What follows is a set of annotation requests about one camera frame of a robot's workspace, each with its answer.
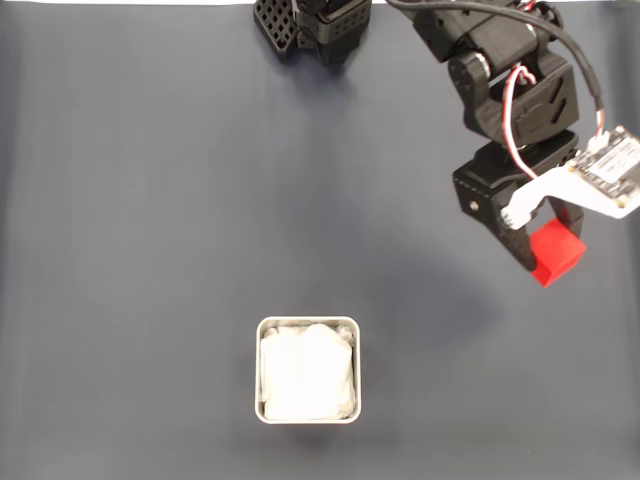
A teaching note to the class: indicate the red cube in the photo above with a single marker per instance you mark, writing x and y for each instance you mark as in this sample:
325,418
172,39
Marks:
557,252

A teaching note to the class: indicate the square metal box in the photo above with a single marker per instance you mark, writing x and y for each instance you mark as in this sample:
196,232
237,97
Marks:
258,370

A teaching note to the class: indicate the white cloth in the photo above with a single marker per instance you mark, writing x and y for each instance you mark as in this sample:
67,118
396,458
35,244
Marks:
307,372

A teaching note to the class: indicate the dark grey table mat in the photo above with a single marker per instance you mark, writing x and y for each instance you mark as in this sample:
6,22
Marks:
150,225

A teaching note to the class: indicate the camera board on white mount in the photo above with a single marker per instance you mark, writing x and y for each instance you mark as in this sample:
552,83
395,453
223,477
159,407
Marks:
600,172

